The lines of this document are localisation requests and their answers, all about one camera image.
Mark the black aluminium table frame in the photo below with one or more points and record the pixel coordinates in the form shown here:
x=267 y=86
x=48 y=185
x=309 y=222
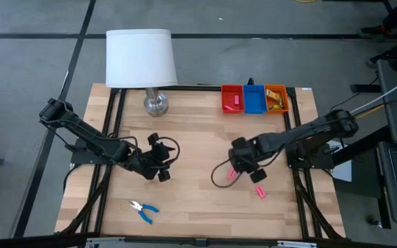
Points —
x=202 y=88

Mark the person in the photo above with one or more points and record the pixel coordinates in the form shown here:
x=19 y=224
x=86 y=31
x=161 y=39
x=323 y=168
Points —
x=396 y=13

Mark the black laptop stand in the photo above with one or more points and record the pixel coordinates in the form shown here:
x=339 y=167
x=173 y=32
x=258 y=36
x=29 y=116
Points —
x=385 y=213

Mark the table lamp white shade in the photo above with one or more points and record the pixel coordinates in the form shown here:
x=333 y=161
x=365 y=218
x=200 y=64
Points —
x=140 y=58

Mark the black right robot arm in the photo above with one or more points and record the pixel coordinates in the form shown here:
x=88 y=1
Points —
x=308 y=132

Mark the small black mount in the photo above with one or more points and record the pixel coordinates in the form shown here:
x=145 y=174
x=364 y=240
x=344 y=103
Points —
x=250 y=81

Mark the orange plastic bin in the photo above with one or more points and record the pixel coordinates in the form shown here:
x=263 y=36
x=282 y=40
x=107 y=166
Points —
x=284 y=93

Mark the red plastic bin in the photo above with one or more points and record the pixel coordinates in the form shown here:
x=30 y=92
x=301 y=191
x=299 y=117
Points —
x=226 y=94

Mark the white paper sheet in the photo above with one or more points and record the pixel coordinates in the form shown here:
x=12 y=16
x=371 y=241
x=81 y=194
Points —
x=345 y=175

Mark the silver metal bracket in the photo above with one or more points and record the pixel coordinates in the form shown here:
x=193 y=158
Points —
x=296 y=244
x=103 y=242

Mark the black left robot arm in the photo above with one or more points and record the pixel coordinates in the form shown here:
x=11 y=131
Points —
x=81 y=129

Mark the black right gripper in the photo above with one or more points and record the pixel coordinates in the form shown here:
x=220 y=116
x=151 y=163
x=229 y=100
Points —
x=246 y=156

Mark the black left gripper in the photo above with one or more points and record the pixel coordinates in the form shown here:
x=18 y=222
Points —
x=152 y=162

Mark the blue plastic bin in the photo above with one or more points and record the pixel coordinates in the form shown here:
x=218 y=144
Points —
x=254 y=100

